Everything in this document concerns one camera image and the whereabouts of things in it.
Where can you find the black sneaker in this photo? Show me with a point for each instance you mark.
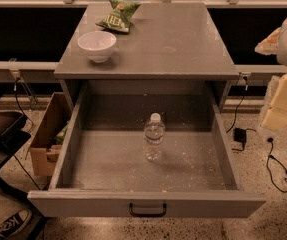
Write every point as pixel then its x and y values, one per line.
pixel 15 223

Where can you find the clear plastic water bottle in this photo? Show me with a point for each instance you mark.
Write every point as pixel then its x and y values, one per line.
pixel 154 131

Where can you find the white ceramic bowl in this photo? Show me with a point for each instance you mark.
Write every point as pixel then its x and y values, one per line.
pixel 98 46

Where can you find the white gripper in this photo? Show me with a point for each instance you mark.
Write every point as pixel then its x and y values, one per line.
pixel 276 118

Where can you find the black drawer handle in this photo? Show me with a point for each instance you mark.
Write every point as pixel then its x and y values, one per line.
pixel 147 212

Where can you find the green chip bag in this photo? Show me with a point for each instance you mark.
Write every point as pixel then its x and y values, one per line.
pixel 119 18

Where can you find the green item in box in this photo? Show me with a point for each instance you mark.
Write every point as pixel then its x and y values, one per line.
pixel 61 135

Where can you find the brown cardboard box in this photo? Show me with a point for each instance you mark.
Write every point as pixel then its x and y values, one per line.
pixel 45 148

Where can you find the open grey top drawer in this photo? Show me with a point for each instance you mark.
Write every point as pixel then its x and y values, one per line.
pixel 102 167

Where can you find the black power adapter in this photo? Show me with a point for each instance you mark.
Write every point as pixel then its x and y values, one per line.
pixel 240 135

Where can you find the grey cabinet counter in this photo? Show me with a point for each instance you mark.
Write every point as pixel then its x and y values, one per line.
pixel 166 41

